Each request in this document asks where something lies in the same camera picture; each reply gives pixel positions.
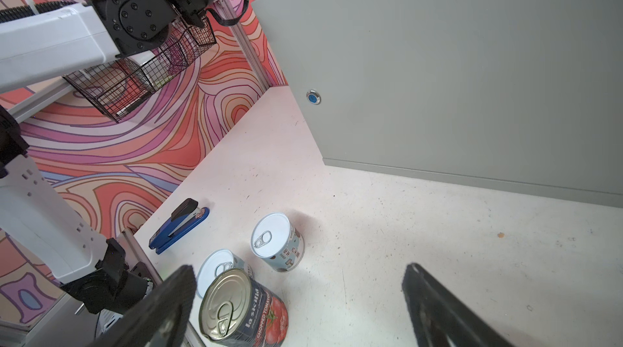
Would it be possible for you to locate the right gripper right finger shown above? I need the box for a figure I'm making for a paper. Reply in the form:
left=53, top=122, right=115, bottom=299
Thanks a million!
left=402, top=263, right=512, bottom=347

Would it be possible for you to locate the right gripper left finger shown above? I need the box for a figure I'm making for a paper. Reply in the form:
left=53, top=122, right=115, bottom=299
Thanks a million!
left=90, top=265, right=196, bottom=347

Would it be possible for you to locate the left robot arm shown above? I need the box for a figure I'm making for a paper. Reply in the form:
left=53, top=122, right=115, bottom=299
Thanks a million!
left=1, top=0, right=283, bottom=326

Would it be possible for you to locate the chopped tomato can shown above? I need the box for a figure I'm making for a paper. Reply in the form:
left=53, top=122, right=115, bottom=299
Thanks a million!
left=199, top=268, right=289, bottom=347

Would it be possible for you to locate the teal can front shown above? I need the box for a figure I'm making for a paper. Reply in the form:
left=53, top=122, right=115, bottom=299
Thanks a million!
left=196, top=249, right=253, bottom=298

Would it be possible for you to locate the teal can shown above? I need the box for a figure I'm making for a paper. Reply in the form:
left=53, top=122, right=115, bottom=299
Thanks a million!
left=251, top=212, right=305, bottom=272
left=196, top=249, right=253, bottom=298

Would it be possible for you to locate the blue stapler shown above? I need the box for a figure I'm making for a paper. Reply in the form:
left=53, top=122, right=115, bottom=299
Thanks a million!
left=149, top=198, right=210, bottom=254

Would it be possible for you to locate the teal can rear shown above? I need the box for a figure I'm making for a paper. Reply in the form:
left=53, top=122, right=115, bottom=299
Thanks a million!
left=251, top=212, right=305, bottom=272

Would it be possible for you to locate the grey metal cabinet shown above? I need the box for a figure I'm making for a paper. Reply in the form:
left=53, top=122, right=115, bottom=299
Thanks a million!
left=250, top=0, right=622, bottom=207

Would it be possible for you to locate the left black wire basket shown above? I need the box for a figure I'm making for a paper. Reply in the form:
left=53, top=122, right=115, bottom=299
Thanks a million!
left=63, top=19, right=217, bottom=122

